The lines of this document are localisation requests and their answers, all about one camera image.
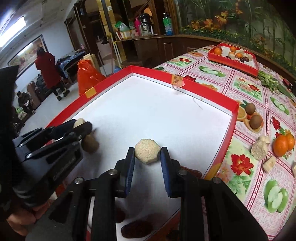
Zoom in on beige chunk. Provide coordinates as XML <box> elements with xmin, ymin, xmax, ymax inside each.
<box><xmin>262</xmin><ymin>156</ymin><xmax>276</xmax><ymax>173</ymax></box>
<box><xmin>73</xmin><ymin>118</ymin><xmax>86</xmax><ymax>128</ymax></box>
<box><xmin>292</xmin><ymin>162</ymin><xmax>296</xmax><ymax>178</ymax></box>

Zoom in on brown kiwi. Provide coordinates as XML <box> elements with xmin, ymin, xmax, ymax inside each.
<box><xmin>81</xmin><ymin>134</ymin><xmax>99</xmax><ymax>153</ymax></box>

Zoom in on round brown cake piece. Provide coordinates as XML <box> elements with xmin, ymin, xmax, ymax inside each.
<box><xmin>135</xmin><ymin>139</ymin><xmax>161</xmax><ymax>165</ymax></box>

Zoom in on orange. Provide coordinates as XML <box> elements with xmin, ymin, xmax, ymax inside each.
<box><xmin>273</xmin><ymin>135</ymin><xmax>288</xmax><ymax>157</ymax></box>
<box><xmin>285</xmin><ymin>133</ymin><xmax>295</xmax><ymax>151</ymax></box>
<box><xmin>214</xmin><ymin>47</ymin><xmax>223</xmax><ymax>56</ymax></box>

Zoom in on left hand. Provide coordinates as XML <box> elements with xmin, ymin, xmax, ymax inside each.
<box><xmin>6</xmin><ymin>199</ymin><xmax>52</xmax><ymax>237</ymax></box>

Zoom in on seated person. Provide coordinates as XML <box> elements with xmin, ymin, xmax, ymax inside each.
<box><xmin>17</xmin><ymin>91</ymin><xmax>35</xmax><ymax>114</ymax></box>

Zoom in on orange plastic bag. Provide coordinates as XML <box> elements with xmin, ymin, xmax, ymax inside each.
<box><xmin>77</xmin><ymin>59</ymin><xmax>106</xmax><ymax>96</ymax></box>

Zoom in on near red tray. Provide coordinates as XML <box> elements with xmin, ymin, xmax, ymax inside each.
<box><xmin>50</xmin><ymin>66</ymin><xmax>238</xmax><ymax>240</ymax></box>

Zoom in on red tray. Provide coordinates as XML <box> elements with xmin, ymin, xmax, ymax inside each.
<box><xmin>208</xmin><ymin>43</ymin><xmax>259</xmax><ymax>77</ymax></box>
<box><xmin>50</xmin><ymin>66</ymin><xmax>238</xmax><ymax>240</ymax></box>

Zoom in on floral fruit tablecloth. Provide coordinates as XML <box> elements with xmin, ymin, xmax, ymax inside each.
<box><xmin>157</xmin><ymin>46</ymin><xmax>295</xmax><ymax>240</ymax></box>

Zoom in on red date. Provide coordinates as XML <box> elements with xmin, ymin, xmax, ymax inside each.
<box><xmin>120</xmin><ymin>220</ymin><xmax>153</xmax><ymax>238</ymax></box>

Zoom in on person in red coat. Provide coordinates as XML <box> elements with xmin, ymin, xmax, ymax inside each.
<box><xmin>35</xmin><ymin>47</ymin><xmax>70</xmax><ymax>101</ymax></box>

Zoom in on blue water bottle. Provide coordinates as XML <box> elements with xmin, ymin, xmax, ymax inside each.
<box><xmin>114</xmin><ymin>66</ymin><xmax>121</xmax><ymax>73</ymax></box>

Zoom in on black thermos jug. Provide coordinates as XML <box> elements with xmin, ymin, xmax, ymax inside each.
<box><xmin>139</xmin><ymin>13</ymin><xmax>154</xmax><ymax>36</ymax></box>

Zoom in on green plastic bottle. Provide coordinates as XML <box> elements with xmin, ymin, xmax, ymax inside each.
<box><xmin>163</xmin><ymin>13</ymin><xmax>174</xmax><ymax>36</ymax></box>

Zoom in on green leafy vegetables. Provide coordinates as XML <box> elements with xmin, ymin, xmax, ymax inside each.
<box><xmin>257</xmin><ymin>71</ymin><xmax>293</xmax><ymax>98</ymax></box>

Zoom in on red black device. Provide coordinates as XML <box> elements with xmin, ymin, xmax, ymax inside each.
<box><xmin>282</xmin><ymin>78</ymin><xmax>292</xmax><ymax>90</ymax></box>

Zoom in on far red tray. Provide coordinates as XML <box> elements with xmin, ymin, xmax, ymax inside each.
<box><xmin>208</xmin><ymin>43</ymin><xmax>259</xmax><ymax>77</ymax></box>

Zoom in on framed wall painting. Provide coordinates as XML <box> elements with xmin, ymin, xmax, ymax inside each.
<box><xmin>8</xmin><ymin>35</ymin><xmax>48</xmax><ymax>77</ymax></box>

